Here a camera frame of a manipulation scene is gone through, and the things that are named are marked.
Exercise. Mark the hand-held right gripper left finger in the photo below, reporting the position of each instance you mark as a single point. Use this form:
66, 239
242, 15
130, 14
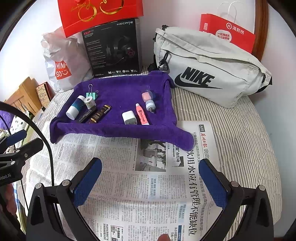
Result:
87, 183

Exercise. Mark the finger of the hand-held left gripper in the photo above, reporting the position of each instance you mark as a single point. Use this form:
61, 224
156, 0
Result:
16, 136
30, 147

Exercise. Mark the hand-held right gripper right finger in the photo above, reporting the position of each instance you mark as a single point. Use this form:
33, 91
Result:
212, 185

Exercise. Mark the blue and white bottle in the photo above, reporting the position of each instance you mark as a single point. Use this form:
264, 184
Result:
74, 107

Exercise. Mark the long black box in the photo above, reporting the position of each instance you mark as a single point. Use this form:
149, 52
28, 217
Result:
86, 115

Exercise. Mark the black and gold small box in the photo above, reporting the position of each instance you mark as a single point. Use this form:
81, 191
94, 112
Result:
100, 114

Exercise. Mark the white tape roll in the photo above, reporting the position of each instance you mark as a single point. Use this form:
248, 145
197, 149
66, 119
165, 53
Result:
89, 102

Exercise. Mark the white charger plug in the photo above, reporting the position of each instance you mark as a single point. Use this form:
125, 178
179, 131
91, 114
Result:
128, 118

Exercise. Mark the green binder clip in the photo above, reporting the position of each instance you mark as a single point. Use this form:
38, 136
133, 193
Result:
92, 95

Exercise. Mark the pink tube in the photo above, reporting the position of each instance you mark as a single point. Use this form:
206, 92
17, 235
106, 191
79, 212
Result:
142, 115

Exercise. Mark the small white and blue cap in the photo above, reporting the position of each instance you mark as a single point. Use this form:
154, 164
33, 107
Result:
150, 105

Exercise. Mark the clear plastic suction cup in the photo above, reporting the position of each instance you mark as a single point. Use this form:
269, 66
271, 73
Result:
148, 88

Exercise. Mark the person's right hand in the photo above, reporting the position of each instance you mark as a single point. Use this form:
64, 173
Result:
164, 237

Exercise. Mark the white dotted cloth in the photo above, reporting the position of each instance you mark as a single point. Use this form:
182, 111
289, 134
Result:
19, 121

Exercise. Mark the purple plush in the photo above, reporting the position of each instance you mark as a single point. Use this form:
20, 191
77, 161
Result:
4, 119

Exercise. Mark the newspaper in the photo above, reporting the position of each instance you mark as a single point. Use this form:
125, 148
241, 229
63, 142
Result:
129, 185

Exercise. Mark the light wooden furniture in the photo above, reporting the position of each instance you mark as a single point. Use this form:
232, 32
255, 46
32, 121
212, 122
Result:
23, 95

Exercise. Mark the patterned brown box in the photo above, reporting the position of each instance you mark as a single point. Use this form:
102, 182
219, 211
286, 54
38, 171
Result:
44, 95

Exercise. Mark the striped bed sheet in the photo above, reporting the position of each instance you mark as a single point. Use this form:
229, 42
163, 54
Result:
245, 139

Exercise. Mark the purple towel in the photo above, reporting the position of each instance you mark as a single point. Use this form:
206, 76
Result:
115, 97

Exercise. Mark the white plastic bag red label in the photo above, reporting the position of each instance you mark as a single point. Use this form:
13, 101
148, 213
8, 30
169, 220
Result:
64, 58

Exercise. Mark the grey waist bag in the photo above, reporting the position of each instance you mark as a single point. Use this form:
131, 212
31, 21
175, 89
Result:
212, 62

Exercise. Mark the black headphone box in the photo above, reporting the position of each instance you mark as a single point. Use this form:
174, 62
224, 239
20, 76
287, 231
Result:
111, 48

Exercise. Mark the red gift bag gold print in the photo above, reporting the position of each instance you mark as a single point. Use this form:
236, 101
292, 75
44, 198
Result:
99, 16

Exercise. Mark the brown wooden headboard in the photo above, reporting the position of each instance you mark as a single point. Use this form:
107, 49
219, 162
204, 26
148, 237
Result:
261, 30

